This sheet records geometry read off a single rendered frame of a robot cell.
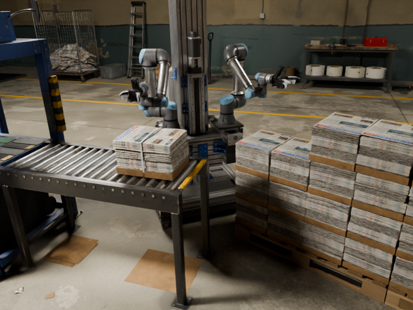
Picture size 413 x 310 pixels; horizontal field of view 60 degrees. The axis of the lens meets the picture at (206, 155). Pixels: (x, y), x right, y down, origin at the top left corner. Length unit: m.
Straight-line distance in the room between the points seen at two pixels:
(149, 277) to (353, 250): 1.39
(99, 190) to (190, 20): 1.54
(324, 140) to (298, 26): 6.81
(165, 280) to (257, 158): 1.07
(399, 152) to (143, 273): 1.83
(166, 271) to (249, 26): 7.25
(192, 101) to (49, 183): 1.30
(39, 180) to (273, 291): 1.68
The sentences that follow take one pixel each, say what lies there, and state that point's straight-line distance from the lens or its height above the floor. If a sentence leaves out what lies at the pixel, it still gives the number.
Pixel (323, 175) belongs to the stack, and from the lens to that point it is 2.40.
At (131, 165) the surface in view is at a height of 0.87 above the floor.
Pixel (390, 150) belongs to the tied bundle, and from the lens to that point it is 2.20.
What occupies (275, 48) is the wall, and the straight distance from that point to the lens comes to 9.08.
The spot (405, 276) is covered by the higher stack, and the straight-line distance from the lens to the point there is 2.54.
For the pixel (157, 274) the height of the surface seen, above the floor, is 0.00.
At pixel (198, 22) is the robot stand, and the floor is 1.64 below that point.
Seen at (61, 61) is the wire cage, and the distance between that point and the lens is 10.13.
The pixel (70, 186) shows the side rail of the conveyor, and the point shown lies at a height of 0.75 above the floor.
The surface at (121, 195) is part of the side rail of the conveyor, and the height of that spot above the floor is 0.75.
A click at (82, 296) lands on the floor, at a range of 2.69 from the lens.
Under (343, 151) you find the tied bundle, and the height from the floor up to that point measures 0.94.
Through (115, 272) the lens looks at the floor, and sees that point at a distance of 2.80.
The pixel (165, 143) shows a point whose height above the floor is 1.03.
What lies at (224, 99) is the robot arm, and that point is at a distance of 3.03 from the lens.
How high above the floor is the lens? 1.77
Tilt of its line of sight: 23 degrees down
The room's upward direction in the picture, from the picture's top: 1 degrees counter-clockwise
